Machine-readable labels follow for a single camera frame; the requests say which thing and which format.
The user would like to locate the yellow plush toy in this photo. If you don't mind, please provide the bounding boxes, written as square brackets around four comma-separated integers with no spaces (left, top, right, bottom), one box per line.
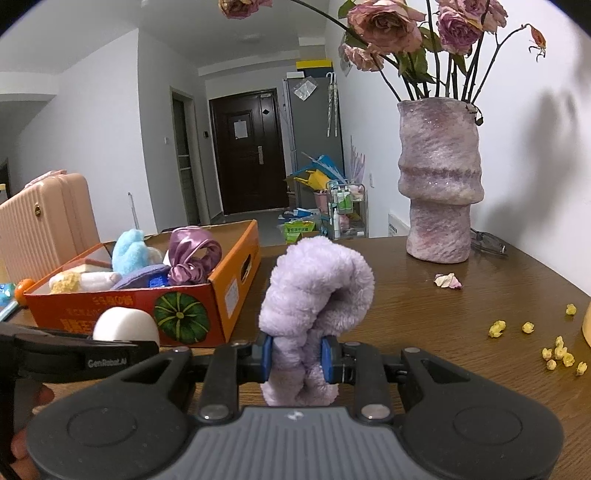
[48,272,84,295]

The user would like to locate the pink ribbed suitcase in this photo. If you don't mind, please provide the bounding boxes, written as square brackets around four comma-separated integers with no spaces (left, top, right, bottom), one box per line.
[0,171,101,284]

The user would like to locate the red cardboard box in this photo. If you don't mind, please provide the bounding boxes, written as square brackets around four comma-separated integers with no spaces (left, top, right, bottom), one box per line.
[23,219,262,348]

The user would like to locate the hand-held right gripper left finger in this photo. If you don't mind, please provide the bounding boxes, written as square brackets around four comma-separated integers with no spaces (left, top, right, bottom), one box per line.
[113,333,274,422]

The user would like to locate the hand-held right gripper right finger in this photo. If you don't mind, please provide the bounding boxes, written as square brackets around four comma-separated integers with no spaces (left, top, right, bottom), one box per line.
[321,335,481,422]

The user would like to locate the purple knitted pouch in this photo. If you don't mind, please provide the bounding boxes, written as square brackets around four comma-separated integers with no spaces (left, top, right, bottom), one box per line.
[111,264,171,291]

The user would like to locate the lavender fluffy headband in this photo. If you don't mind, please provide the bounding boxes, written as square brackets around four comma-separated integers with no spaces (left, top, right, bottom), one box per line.
[259,235,376,407]

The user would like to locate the blue tissue pack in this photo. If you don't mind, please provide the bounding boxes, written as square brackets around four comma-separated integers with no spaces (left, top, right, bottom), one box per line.
[0,282,18,319]

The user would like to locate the orange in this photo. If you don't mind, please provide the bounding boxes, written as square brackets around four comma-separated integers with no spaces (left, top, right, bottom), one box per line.
[14,278,37,305]

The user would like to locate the clear plastic bag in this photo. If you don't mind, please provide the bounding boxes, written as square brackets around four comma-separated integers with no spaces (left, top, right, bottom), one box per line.
[292,78,319,100]

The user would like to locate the white round sponge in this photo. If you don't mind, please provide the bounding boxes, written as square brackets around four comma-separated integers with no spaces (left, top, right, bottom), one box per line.
[92,307,160,344]

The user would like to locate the purple satin scrunchie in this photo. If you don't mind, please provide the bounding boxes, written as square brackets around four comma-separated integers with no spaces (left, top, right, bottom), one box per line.
[167,227,222,286]

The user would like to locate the brown sponge block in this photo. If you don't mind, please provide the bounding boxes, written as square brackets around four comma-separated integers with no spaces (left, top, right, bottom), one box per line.
[62,260,114,278]

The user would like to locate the lavender feathery decoration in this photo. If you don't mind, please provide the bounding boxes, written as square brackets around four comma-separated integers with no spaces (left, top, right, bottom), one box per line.
[349,136,366,183]

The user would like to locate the pile of blue yellow bags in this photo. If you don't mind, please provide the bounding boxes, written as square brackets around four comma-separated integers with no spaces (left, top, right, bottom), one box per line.
[288,154,345,192]

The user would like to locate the blue plush toy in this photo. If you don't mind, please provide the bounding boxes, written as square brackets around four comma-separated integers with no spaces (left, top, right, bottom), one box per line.
[112,229,151,275]

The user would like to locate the white folded umbrella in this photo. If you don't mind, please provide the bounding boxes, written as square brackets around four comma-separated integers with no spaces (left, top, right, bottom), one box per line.
[325,72,340,138]

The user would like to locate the grey refrigerator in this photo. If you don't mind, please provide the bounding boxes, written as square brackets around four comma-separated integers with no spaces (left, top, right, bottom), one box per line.
[281,76,345,217]

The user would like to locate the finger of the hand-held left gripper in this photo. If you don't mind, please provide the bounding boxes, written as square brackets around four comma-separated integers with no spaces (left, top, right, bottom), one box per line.
[0,322,139,346]

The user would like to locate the storage cart with bottles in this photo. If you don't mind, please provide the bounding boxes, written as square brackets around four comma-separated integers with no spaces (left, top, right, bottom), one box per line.
[325,181,368,240]

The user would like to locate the scattered yellow flower bits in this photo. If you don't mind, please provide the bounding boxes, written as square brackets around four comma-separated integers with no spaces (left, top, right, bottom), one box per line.
[488,302,589,377]

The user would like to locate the brown cardboard box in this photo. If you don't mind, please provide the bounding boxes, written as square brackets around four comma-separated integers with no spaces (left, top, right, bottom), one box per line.
[283,175,301,208]

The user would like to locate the green package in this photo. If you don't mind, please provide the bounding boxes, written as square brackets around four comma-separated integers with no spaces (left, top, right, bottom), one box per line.
[283,222,317,245]

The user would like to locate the person's left hand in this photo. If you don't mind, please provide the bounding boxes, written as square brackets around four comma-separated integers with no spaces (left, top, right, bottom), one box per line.
[9,383,55,480]

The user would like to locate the dark entrance door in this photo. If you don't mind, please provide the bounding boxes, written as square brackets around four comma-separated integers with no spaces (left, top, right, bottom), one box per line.
[209,89,291,215]

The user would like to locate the eyeglasses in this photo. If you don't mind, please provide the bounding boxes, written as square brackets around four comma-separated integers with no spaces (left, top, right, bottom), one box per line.
[470,228,509,257]

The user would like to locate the grey interior door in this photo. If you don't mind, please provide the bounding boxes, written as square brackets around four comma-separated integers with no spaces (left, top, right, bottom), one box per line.
[171,88,204,227]

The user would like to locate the mottled purple vase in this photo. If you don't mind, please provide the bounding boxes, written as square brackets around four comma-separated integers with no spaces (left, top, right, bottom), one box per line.
[397,98,485,265]

